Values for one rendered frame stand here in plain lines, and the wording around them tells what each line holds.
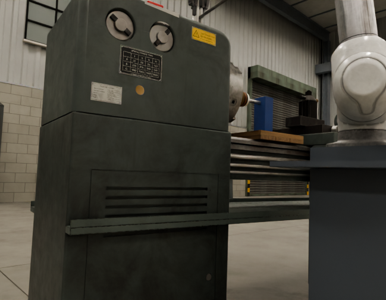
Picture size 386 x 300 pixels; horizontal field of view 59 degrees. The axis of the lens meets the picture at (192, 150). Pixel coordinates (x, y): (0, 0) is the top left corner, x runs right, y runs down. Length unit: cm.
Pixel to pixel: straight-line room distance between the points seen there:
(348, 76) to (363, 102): 8
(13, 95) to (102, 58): 688
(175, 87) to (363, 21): 59
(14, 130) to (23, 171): 87
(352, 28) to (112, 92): 72
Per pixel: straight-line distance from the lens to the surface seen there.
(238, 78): 153
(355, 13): 111
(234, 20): 1281
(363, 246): 114
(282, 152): 168
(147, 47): 117
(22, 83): 806
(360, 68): 98
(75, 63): 108
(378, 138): 120
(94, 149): 104
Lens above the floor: 69
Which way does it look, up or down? 4 degrees up
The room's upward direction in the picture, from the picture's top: 2 degrees clockwise
